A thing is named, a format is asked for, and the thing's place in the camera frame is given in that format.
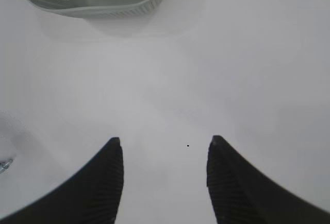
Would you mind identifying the white blue pen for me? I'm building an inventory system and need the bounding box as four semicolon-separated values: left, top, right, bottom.
0;158;13;174

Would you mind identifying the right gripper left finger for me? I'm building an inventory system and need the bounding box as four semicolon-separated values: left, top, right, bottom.
1;137;124;223

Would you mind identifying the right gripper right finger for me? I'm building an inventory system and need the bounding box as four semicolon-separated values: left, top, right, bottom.
206;135;329;223

